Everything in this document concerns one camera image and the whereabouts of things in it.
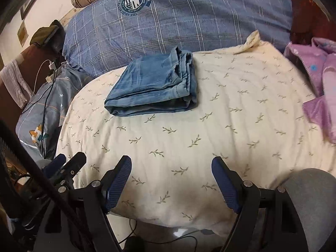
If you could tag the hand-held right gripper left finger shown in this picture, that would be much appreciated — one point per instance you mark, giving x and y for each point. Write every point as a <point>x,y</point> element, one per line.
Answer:
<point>118,183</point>

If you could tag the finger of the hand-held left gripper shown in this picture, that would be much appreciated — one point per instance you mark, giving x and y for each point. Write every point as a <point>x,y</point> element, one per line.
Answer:
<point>76,162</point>
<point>56,162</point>

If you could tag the blue denim pants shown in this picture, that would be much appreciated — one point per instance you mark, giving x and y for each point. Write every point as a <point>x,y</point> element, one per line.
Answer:
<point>149,84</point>

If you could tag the olive cap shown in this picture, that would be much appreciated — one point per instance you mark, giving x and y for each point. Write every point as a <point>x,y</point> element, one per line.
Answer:
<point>42,35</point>

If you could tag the dark red cloth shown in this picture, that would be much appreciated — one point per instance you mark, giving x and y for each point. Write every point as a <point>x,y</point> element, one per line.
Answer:
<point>307,15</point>

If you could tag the cream leaf-print bedsheet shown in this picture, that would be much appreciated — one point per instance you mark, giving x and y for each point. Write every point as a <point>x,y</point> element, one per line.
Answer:
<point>183,149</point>

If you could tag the small wall picture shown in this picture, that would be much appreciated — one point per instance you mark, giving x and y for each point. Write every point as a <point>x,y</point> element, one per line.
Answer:
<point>22,32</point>

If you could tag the brown wooden headboard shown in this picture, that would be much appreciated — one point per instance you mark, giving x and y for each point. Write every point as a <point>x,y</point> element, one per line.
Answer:
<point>34,57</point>

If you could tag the white cloth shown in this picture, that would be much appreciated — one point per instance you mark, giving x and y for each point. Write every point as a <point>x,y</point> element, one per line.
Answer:
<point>15,84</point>

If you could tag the blue plaid pillow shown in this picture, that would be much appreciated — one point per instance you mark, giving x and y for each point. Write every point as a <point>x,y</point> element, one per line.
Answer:
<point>197,18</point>

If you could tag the pink quilt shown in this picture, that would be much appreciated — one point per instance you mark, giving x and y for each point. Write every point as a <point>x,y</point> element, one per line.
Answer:
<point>320,84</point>

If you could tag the grey printed pillow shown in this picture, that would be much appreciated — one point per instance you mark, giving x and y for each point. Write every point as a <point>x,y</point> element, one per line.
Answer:
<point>63,89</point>

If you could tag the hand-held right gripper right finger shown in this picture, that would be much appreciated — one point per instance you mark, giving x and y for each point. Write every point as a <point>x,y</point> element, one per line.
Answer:
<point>225,186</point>

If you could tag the dark picture frame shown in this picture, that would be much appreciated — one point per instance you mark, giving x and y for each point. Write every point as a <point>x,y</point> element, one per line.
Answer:
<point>27,6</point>

